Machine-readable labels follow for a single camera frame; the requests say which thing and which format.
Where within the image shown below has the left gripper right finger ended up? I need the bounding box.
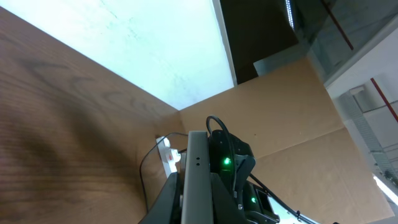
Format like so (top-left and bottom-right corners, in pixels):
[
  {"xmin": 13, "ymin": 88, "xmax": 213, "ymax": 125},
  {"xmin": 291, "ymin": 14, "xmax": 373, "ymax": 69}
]
[{"xmin": 210, "ymin": 173, "xmax": 248, "ymax": 224}]

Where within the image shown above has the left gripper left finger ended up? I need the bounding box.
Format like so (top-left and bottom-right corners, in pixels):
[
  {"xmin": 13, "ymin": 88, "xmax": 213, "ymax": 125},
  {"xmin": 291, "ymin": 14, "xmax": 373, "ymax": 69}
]
[{"xmin": 139, "ymin": 172, "xmax": 182, "ymax": 224}]

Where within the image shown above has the white power strip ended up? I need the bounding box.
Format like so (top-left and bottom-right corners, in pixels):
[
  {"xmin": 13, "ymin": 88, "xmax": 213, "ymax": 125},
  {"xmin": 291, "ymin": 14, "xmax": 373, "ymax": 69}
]
[{"xmin": 156, "ymin": 136, "xmax": 181, "ymax": 177}]

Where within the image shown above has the black charger cable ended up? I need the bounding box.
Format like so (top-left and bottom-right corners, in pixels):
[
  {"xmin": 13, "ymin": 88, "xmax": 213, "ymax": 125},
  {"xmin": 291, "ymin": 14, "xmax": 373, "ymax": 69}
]
[{"xmin": 139, "ymin": 132, "xmax": 189, "ymax": 214}]

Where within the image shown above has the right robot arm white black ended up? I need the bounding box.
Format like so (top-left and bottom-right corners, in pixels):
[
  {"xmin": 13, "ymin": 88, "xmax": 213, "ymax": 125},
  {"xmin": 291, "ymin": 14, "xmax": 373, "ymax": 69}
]
[{"xmin": 208, "ymin": 129, "xmax": 315, "ymax": 223}]

